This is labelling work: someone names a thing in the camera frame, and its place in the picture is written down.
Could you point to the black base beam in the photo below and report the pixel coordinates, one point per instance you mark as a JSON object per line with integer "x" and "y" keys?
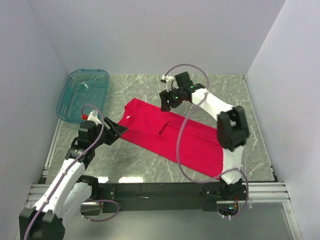
{"x": 170, "y": 195}

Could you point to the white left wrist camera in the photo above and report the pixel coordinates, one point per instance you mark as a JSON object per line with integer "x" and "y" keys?
{"x": 92, "y": 116}

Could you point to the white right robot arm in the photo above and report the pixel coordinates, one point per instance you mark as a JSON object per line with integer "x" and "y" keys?
{"x": 232, "y": 126}

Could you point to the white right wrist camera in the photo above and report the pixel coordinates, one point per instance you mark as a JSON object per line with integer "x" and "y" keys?
{"x": 168, "y": 80}

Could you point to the aluminium frame rail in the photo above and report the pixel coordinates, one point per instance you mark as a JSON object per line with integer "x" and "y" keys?
{"x": 50, "y": 195}

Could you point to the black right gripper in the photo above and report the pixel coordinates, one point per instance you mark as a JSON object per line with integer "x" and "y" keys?
{"x": 164, "y": 96}

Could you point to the red t-shirt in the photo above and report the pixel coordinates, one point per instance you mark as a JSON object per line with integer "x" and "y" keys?
{"x": 157, "y": 131}

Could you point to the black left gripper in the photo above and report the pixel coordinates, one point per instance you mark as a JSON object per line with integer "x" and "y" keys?
{"x": 114, "y": 134}

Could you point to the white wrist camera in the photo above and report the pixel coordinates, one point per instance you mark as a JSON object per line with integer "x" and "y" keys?
{"x": 168, "y": 80}
{"x": 92, "y": 116}

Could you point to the teal transparent plastic bin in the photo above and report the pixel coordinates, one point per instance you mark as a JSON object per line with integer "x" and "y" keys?
{"x": 83, "y": 86}

